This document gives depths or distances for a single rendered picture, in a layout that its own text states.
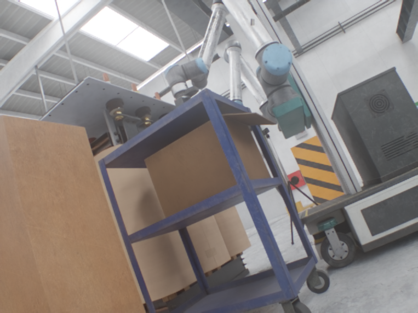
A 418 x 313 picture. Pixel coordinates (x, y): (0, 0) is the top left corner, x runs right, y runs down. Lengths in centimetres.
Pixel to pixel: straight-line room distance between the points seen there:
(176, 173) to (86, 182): 39
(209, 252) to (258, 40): 132
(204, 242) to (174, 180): 88
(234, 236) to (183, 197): 127
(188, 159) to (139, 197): 57
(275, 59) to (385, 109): 63
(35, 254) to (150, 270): 93
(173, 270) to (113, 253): 75
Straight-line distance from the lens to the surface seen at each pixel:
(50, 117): 195
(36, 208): 90
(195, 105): 116
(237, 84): 227
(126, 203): 172
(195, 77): 167
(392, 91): 181
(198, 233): 205
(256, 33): 171
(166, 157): 129
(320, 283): 144
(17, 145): 96
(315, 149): 683
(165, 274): 169
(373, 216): 163
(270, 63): 159
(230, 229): 246
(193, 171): 121
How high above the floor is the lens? 42
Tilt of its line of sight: 12 degrees up
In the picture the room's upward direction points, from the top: 22 degrees counter-clockwise
